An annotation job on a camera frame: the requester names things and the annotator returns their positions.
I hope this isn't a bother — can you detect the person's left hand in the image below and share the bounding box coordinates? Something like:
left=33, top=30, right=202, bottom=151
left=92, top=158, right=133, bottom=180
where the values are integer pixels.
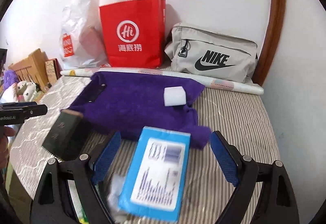
left=0, top=126, right=15, bottom=169

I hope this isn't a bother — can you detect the red Haidilao paper bag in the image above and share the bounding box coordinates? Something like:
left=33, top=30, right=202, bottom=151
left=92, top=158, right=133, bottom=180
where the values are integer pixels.
left=99, top=0, right=166, bottom=68

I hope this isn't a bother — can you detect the white Miniso plastic bag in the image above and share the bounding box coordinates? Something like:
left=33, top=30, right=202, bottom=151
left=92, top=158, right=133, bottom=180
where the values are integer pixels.
left=59, top=0, right=109, bottom=70

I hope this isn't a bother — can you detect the grey striped mattress pad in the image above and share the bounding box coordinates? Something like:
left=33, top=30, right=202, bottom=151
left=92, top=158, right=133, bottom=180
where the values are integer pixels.
left=9, top=76, right=280, bottom=223

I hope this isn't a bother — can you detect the rolled floral paper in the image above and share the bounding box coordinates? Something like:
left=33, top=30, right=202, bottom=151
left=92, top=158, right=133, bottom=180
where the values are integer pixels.
left=59, top=66, right=265, bottom=97

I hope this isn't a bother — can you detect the green snack packet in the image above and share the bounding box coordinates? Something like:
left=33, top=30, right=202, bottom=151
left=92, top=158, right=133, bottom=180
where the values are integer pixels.
left=75, top=205, right=89, bottom=224

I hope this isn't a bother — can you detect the patterned book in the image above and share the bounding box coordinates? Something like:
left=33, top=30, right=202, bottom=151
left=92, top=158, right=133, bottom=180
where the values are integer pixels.
left=45, top=58, right=61, bottom=85

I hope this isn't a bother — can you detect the dotted white plush toy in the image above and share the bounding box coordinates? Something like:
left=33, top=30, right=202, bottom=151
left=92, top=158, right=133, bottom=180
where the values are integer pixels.
left=1, top=81, right=38, bottom=103

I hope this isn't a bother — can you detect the purple plush toy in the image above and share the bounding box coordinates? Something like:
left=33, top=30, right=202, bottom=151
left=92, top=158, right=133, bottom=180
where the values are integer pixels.
left=3, top=70, right=20, bottom=90

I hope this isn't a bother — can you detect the wooden headboard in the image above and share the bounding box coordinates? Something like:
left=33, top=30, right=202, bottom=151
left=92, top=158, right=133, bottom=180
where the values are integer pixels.
left=8, top=49, right=49, bottom=92

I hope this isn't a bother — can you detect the purple towel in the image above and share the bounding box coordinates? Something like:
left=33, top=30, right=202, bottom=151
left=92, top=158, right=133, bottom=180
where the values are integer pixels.
left=69, top=72, right=211, bottom=149

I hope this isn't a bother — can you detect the blue tissue pack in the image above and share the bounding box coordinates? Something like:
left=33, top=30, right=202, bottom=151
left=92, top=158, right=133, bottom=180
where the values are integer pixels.
left=118, top=127, right=191, bottom=222

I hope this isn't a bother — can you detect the grey Nike pouch bag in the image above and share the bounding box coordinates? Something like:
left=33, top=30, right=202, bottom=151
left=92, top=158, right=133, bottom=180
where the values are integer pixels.
left=165, top=22, right=258, bottom=83

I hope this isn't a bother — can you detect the white foam block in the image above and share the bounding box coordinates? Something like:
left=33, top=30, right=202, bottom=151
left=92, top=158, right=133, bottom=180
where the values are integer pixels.
left=164, top=86, right=186, bottom=107

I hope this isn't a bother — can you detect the brown wooden door frame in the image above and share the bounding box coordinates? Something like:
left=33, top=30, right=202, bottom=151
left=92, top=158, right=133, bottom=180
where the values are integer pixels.
left=252, top=0, right=286, bottom=85

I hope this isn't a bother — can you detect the dark green tin box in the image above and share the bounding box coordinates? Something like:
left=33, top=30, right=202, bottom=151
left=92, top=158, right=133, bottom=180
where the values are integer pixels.
left=42, top=109, right=88, bottom=161

